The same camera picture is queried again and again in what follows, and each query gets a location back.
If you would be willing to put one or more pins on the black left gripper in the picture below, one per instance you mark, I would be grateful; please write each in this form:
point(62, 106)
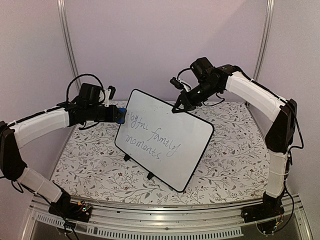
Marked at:
point(114, 110)

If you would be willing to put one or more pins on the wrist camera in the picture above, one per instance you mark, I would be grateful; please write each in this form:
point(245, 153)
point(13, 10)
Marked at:
point(111, 92)
point(176, 83)

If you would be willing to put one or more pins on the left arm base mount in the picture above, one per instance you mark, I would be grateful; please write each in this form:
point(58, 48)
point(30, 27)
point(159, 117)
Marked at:
point(64, 208)

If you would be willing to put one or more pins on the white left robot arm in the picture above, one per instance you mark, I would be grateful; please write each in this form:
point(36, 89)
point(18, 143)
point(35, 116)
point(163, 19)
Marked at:
point(17, 135)

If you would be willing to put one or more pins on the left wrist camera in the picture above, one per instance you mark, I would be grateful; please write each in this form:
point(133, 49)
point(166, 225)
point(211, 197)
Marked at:
point(111, 92)

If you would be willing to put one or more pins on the blue whiteboard eraser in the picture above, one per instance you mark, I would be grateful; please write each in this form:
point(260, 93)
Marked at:
point(121, 119)

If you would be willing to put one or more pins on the white whiteboard black frame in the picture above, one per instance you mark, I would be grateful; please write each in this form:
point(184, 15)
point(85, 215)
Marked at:
point(167, 145)

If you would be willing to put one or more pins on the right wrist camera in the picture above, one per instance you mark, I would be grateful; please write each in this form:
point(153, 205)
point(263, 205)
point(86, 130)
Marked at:
point(176, 83)

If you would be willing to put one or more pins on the floral patterned table mat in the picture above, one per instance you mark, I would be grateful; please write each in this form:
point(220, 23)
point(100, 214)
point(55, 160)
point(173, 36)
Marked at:
point(234, 167)

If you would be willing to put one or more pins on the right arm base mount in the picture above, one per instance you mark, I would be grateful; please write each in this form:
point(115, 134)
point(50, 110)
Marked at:
point(270, 207)

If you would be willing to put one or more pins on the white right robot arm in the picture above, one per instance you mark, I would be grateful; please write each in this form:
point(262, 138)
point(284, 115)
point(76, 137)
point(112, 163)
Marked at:
point(281, 112)

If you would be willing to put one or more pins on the left aluminium frame post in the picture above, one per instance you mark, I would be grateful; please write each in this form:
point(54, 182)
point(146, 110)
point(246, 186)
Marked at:
point(61, 6)

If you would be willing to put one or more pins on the aluminium frame post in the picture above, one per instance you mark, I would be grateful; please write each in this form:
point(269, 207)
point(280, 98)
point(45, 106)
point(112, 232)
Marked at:
point(264, 39)
point(61, 6)

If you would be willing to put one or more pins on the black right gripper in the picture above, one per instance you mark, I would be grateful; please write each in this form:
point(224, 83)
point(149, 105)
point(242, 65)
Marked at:
point(183, 99)

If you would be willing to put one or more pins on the right aluminium frame post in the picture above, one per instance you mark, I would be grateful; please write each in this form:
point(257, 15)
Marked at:
point(264, 39)

